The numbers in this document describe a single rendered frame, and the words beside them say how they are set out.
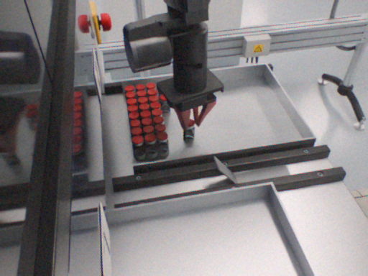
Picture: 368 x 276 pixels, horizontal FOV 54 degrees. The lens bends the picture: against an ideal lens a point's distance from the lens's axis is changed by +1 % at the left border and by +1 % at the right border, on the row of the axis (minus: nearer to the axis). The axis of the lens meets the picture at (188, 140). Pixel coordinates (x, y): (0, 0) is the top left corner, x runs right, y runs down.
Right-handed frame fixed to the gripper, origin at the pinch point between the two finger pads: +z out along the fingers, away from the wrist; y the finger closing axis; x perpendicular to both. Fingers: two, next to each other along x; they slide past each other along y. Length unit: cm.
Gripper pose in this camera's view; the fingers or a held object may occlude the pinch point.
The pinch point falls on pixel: (190, 123)
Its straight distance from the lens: 68.6
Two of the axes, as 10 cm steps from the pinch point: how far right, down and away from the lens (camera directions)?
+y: -8.9, 3.2, -3.2
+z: 0.1, 7.2, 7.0
